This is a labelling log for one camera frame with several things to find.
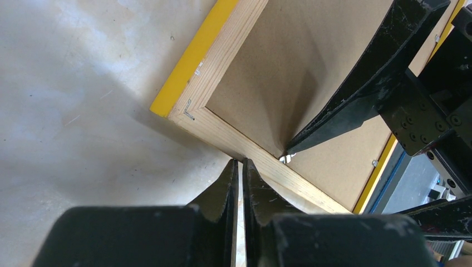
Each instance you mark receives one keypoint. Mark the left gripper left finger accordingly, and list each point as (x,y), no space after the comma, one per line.
(200,233)

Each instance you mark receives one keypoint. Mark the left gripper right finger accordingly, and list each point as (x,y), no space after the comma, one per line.
(279,234)

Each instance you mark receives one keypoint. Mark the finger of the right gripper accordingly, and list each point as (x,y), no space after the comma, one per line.
(443,220)

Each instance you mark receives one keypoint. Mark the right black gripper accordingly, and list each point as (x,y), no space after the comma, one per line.
(429,114)

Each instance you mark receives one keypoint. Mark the yellow wooden photo frame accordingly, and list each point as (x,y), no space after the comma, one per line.
(186,92)

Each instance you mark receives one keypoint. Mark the small metal frame clip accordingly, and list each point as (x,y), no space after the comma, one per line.
(285,159)

